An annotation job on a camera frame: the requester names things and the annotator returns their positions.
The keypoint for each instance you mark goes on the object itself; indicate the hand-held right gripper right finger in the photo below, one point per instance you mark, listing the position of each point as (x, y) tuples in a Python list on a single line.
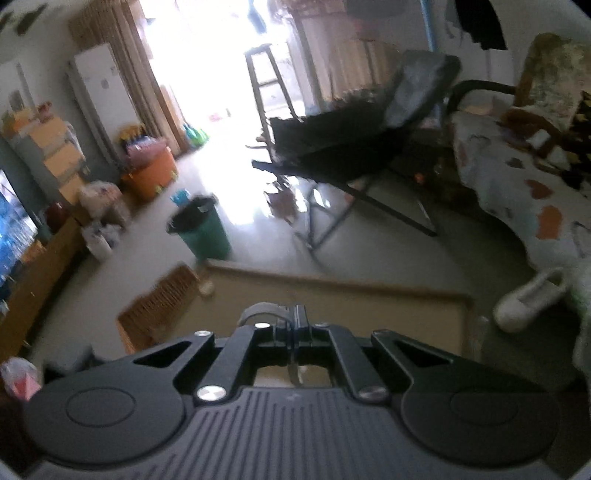
[(301, 341)]

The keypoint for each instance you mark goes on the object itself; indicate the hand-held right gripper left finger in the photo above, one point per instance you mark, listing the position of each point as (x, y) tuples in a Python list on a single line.
[(286, 344)]

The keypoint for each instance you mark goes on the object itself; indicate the white shoelace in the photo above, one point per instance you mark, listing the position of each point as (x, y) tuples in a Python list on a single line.
[(258, 308)]

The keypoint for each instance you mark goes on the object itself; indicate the round tan disc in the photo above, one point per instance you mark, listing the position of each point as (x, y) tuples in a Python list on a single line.
[(207, 289)]

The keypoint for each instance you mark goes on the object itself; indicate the green trash bin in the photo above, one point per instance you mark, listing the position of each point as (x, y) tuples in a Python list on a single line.
[(210, 237)]

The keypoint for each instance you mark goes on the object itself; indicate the wicker basket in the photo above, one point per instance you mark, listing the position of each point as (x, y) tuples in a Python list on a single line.
[(157, 300)]

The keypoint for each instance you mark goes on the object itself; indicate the blue plastic cup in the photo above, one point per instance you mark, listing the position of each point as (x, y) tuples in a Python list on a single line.
[(180, 197)]

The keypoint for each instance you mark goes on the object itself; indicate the black folding chair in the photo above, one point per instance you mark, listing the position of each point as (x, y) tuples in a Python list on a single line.
[(346, 138)]

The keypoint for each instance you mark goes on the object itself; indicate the orange plastic tub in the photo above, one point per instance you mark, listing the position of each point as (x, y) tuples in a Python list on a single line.
[(152, 177)]

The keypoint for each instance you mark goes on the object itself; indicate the green plastic toy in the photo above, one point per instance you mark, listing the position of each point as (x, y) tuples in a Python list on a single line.
[(195, 135)]

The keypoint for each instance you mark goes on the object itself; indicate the white sneaker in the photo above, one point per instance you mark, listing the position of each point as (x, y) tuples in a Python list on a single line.
[(526, 302)]

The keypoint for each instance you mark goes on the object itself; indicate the printed plastic bag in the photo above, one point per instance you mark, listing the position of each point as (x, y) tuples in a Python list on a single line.
[(104, 203)]

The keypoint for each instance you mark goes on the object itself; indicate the pink plastic basket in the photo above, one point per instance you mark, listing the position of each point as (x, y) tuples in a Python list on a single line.
[(147, 152)]

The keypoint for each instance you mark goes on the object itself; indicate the wooden television cabinet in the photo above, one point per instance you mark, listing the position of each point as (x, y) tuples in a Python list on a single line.
[(41, 281)]

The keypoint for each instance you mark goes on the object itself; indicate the yellow artificial flowers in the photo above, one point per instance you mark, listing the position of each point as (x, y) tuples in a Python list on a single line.
[(133, 134)]

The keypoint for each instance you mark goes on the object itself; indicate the patchwork quilt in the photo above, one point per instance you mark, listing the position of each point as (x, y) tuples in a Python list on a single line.
[(508, 184)]

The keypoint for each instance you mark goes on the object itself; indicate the dark red jar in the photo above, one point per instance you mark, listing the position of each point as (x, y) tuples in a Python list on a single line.
[(57, 217)]

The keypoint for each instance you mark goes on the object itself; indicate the wooden stool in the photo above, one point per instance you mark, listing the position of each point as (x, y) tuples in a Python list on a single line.
[(253, 83)]

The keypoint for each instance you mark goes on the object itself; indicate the pink white plastic bag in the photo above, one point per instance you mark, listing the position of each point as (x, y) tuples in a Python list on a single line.
[(21, 378)]

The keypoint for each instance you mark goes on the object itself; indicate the television screen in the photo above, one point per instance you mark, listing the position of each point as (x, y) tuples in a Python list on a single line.
[(14, 230)]

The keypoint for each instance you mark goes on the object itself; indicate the orange drawer cabinet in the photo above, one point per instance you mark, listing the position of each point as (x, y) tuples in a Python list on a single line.
[(51, 152)]

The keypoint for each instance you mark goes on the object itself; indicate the white floor air conditioner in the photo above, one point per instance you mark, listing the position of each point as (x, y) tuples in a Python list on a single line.
[(99, 92)]

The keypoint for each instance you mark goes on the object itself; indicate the blue pole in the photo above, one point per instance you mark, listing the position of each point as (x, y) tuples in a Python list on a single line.
[(429, 25)]

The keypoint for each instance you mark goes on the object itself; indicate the beige curtain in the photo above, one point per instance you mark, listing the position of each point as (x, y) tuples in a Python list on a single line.
[(124, 41)]

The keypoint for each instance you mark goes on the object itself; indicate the black gold tree pillow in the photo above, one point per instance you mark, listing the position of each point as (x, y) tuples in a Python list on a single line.
[(581, 138)]

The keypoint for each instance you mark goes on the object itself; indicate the black hanging garment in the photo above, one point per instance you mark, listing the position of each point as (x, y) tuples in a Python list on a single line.
[(485, 23)]

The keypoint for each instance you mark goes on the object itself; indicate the floral sofa cover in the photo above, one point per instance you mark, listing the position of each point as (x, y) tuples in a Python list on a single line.
[(549, 69)]

